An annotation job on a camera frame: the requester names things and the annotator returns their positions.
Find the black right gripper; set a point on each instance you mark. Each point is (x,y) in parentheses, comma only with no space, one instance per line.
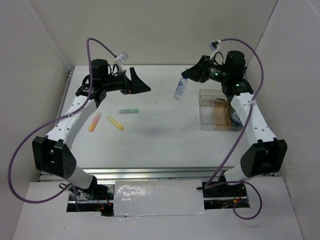
(200,69)

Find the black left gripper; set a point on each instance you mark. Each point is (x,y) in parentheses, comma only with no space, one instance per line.
(135,86)

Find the clear blue cap glue bottle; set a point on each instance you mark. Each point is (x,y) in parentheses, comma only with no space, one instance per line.
(181,87)

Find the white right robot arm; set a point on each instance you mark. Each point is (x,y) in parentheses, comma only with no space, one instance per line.
(235,67)

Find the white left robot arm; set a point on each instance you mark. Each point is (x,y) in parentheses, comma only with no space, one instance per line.
(52,153)

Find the green translucent highlighter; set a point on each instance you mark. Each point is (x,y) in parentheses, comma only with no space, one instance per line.
(128,111)

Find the yellow translucent highlighter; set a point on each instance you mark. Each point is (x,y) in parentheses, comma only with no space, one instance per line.
(115,123)

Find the clear compartment organizer box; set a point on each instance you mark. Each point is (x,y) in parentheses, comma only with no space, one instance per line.
(214,111)

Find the orange pink highlighter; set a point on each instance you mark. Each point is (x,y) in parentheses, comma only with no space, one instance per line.
(94,122)

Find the white taped front panel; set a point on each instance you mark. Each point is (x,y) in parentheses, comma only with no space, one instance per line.
(158,198)

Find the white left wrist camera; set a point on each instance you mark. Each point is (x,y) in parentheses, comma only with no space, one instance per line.
(121,58)

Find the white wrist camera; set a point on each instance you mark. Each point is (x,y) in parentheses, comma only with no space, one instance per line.
(215,47)
(121,58)

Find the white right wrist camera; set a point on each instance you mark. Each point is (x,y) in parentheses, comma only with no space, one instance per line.
(215,47)

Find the left side aluminium rail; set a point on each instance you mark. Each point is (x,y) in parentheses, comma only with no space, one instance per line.
(65,91)

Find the aluminium table edge rail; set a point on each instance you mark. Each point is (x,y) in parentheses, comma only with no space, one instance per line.
(154,173)

